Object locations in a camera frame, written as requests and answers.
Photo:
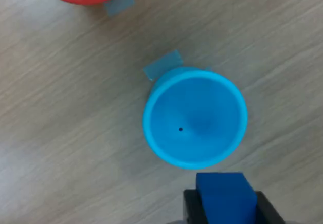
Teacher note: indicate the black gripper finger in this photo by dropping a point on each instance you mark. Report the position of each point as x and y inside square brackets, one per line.
[191, 207]
[268, 210]

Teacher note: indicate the blue cube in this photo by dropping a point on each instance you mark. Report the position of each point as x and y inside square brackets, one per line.
[224, 196]

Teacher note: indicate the blue plastic cup bin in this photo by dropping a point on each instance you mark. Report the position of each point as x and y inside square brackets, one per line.
[195, 120]

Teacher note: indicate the light blue tape piece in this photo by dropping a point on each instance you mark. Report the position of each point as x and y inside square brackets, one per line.
[119, 3]
[161, 65]

